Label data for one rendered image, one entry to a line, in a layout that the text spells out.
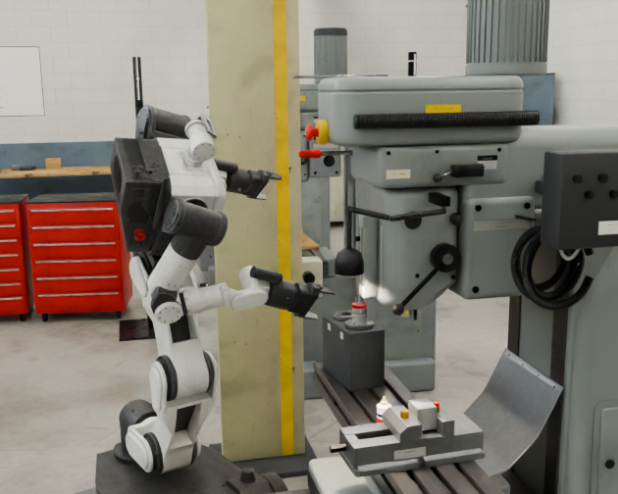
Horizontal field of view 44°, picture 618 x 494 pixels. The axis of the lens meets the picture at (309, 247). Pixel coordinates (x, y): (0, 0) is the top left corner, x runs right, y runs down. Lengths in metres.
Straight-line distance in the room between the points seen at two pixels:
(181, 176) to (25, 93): 8.81
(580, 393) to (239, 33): 2.24
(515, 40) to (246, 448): 2.64
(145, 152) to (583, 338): 1.27
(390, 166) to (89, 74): 9.19
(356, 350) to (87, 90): 8.79
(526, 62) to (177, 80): 9.10
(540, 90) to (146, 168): 7.51
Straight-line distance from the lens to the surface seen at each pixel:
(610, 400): 2.15
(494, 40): 1.96
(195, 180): 2.16
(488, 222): 1.92
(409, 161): 1.82
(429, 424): 2.00
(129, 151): 2.21
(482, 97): 1.87
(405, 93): 1.80
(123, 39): 10.84
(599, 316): 2.06
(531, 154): 1.96
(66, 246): 6.47
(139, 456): 2.69
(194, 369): 2.39
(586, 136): 2.04
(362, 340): 2.37
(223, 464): 2.82
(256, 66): 3.59
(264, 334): 3.78
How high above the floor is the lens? 1.86
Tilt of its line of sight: 12 degrees down
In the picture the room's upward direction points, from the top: 1 degrees counter-clockwise
